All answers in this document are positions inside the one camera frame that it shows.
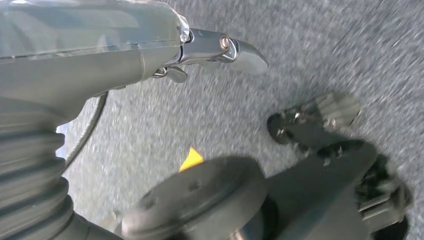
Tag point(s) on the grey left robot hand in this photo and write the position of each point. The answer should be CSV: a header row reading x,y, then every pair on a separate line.
x,y
82,49

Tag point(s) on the yellow floor tape square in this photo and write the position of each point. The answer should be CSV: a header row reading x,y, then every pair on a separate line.
x,y
190,160

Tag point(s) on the black robot foot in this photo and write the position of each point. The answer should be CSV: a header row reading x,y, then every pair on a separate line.
x,y
318,122

